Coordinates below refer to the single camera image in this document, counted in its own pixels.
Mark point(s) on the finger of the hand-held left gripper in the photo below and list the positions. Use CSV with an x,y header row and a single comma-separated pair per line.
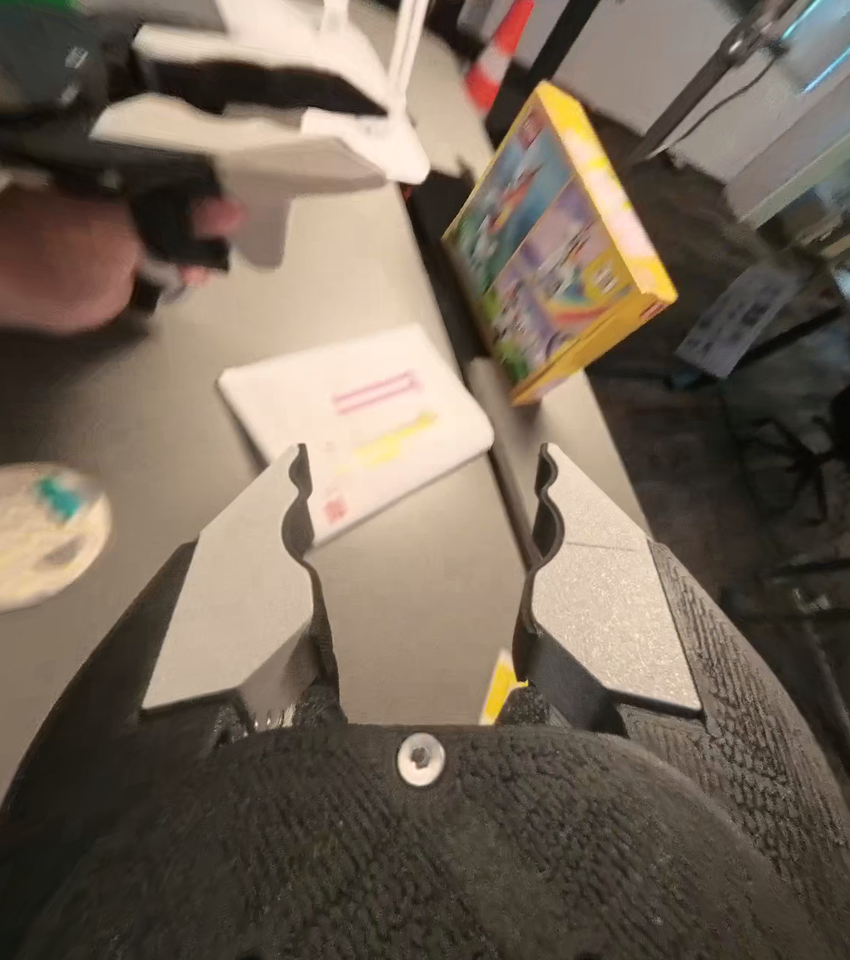
x,y
245,52
275,165

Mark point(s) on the colourful instruction booklet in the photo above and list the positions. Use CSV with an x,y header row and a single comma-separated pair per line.
x,y
501,686

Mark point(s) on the white sign board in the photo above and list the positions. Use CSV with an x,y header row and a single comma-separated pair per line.
x,y
739,319

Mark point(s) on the black light stand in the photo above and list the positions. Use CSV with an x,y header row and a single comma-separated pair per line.
x,y
717,67

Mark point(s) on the black screen stand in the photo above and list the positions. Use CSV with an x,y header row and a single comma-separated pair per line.
x,y
537,67

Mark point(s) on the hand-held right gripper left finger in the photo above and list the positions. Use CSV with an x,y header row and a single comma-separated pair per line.
x,y
237,607

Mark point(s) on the orange traffic cone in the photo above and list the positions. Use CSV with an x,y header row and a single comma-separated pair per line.
x,y
496,52

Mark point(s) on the round white lego plate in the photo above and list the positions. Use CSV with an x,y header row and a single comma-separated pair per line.
x,y
20,536

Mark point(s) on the person's left hand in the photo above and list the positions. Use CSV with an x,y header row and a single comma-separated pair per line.
x,y
27,262

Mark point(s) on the white instruction booklet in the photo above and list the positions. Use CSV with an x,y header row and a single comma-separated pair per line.
x,y
365,420

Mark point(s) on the yellow lego box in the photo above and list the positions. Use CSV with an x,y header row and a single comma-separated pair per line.
x,y
552,247

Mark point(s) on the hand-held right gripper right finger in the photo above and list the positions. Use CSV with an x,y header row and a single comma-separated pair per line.
x,y
604,615

